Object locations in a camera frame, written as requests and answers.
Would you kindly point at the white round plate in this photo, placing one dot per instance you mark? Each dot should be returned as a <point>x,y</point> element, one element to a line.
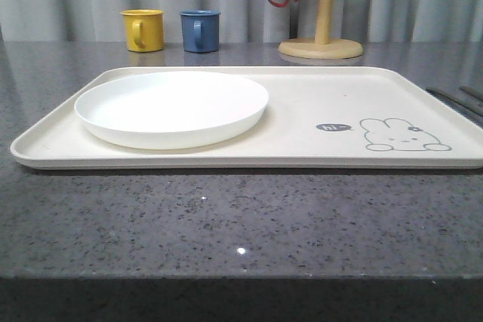
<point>172,110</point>

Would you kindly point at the silver metal fork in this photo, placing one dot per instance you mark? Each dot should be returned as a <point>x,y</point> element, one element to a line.
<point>448,97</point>

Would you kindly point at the cream rabbit print tray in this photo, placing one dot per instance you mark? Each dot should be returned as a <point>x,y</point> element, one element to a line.
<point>321,116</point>

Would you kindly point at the blue enamel mug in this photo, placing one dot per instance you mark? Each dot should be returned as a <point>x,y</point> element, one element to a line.
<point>200,30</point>

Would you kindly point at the wooden mug tree stand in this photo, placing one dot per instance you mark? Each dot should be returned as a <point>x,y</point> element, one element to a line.
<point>322,46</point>

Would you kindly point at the yellow enamel mug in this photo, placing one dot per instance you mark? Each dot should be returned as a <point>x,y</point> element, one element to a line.
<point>144,30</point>

